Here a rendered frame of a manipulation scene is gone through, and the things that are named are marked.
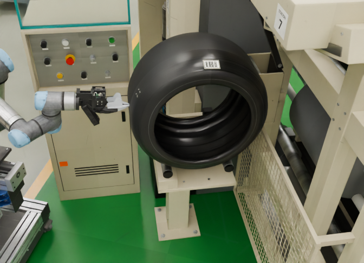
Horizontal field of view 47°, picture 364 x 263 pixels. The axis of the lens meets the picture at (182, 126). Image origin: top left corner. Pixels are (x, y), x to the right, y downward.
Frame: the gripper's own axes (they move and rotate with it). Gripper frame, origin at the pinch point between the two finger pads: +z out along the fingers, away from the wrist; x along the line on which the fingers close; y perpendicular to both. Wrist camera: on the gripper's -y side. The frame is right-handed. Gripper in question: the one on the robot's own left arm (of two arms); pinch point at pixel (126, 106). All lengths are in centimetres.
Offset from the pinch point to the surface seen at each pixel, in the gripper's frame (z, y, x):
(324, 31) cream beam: 53, 54, -36
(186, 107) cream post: 32.3, -19.0, 26.5
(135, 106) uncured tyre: 2.7, 6.0, -8.0
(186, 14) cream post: 25.2, 30.2, 25.9
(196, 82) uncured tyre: 24.0, 20.4, -12.5
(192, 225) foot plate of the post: 50, -115, 29
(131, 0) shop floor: 35, -113, 399
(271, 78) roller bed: 69, 4, 19
